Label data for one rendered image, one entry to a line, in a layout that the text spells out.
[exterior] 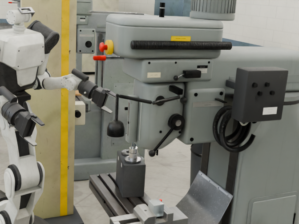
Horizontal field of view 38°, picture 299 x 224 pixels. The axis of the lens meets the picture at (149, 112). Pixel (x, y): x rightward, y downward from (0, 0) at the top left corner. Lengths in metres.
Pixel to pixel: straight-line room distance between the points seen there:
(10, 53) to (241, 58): 1.08
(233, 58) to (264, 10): 6.09
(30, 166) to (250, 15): 6.50
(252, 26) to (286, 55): 6.11
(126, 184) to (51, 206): 1.69
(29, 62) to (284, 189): 1.42
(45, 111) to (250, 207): 2.01
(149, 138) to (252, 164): 0.52
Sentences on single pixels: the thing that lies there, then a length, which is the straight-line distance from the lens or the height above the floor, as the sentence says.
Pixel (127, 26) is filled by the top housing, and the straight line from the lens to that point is 1.69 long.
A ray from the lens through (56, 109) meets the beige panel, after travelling 3.61.
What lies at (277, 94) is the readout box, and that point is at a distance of 1.80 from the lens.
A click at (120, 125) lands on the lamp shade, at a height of 1.46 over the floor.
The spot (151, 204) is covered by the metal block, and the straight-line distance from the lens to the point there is 2.02.
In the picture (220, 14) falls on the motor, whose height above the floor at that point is 1.92.
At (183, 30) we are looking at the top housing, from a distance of 1.78.
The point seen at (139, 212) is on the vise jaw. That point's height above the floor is 1.02.
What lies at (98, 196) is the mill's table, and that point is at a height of 0.87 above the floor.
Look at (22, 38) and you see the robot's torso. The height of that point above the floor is 1.73.
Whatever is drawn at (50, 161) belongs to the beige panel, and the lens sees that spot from 3.75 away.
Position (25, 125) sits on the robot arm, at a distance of 1.91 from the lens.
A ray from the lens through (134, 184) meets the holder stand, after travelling 2.34.
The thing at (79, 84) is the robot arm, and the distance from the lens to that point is 2.37.
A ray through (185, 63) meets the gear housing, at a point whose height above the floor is 1.71.
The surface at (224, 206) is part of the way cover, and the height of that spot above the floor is 1.02.
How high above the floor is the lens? 1.99
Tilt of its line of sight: 15 degrees down
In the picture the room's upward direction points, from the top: 4 degrees clockwise
